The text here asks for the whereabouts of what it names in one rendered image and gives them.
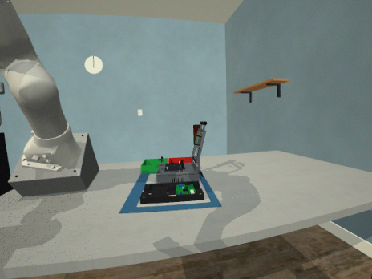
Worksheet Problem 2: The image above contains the green open-top bin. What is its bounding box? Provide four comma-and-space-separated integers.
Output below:
141, 158, 168, 174

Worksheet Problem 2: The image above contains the green circuit board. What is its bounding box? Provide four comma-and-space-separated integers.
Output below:
176, 184, 196, 195

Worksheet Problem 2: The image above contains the red open-top bin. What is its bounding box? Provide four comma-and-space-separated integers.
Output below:
168, 157, 191, 164

